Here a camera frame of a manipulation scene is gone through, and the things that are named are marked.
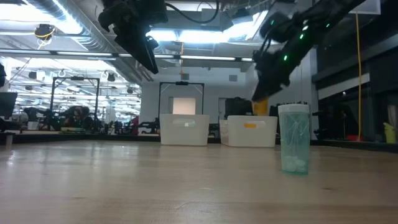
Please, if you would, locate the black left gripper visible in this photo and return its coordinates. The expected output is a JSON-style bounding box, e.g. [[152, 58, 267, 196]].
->
[[98, 0, 169, 75]]

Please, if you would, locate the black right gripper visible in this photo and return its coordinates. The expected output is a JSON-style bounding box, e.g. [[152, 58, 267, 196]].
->
[[251, 34, 312, 103]]

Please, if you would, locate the orange pill bottle white cap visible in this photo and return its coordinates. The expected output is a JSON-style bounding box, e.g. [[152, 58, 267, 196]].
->
[[252, 96, 270, 116]]

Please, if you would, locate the white plastic bin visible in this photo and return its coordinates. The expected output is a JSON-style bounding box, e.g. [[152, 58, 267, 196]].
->
[[159, 113, 211, 146], [219, 115, 279, 148]]

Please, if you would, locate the green pill bottle white cap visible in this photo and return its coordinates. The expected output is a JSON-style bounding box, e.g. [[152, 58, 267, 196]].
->
[[277, 103, 312, 175]]

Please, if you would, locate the black box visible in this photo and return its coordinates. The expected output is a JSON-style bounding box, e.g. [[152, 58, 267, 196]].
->
[[225, 96, 253, 119]]

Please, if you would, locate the long ceiling light bar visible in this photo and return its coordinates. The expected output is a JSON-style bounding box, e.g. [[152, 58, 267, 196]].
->
[[7, 49, 134, 60]]

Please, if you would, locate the white board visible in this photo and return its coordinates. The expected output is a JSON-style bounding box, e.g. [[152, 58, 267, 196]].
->
[[172, 97, 197, 115]]

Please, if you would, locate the background robot station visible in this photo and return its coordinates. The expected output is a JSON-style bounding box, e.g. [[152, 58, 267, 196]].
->
[[20, 105, 105, 132]]

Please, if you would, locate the yellow-green bottle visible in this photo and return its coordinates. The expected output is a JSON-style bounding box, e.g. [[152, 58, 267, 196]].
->
[[382, 122, 397, 144]]

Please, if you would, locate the black monitor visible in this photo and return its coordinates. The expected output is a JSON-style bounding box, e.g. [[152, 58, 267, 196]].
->
[[0, 91, 18, 118]]

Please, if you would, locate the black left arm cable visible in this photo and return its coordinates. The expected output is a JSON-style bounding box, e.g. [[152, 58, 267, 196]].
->
[[164, 0, 220, 24]]

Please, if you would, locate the silver air duct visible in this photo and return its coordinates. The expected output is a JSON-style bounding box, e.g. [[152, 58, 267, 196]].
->
[[26, 0, 155, 85]]

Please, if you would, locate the black frame stand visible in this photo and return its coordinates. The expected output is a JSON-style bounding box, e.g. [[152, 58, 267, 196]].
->
[[49, 76, 101, 125]]

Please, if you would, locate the hanging yellow cable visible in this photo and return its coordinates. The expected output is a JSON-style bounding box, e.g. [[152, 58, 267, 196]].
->
[[355, 12, 363, 141]]

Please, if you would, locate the yellow ceiling cable reel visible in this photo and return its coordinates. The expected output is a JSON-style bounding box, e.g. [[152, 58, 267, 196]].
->
[[34, 23, 56, 40]]

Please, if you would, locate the black aluminium table frame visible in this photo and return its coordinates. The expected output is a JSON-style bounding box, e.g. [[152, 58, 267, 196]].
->
[[0, 132, 398, 153]]

